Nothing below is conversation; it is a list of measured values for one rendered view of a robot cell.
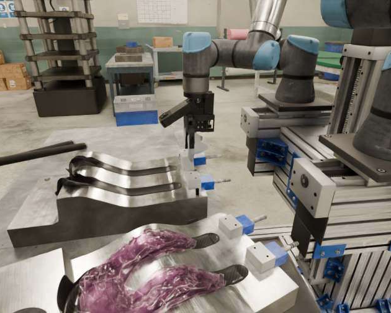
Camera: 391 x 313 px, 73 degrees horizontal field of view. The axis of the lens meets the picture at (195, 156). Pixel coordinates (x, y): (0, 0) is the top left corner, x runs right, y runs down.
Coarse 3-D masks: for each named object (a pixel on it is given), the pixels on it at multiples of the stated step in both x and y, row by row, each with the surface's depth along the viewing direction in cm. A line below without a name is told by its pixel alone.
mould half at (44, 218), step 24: (96, 168) 78; (144, 168) 87; (48, 192) 79; (72, 192) 66; (96, 192) 68; (168, 192) 74; (192, 192) 74; (24, 216) 69; (48, 216) 69; (72, 216) 66; (96, 216) 68; (120, 216) 69; (144, 216) 71; (168, 216) 72; (192, 216) 74; (24, 240) 67; (48, 240) 68
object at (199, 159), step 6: (180, 150) 86; (186, 150) 86; (186, 156) 82; (198, 156) 84; (204, 156) 84; (210, 156) 86; (216, 156) 87; (186, 162) 83; (192, 162) 84; (198, 162) 85; (204, 162) 85; (186, 168) 84; (192, 168) 85
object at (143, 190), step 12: (84, 156) 81; (72, 168) 74; (108, 168) 82; (120, 168) 85; (156, 168) 87; (168, 168) 87; (60, 180) 77; (72, 180) 73; (84, 180) 72; (96, 180) 73; (120, 192) 74; (132, 192) 76; (144, 192) 76; (156, 192) 74
